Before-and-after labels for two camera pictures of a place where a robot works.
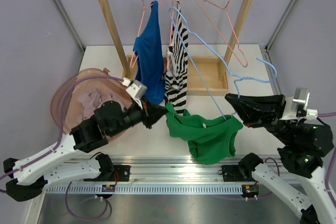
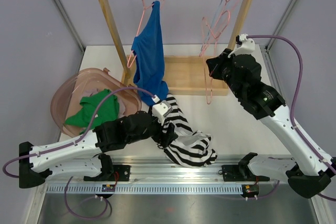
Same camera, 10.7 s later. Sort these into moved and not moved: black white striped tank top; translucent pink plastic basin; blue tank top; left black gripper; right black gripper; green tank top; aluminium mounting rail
Moved: green tank top; right black gripper; left black gripper; black white striped tank top
Not moved: aluminium mounting rail; translucent pink plastic basin; blue tank top
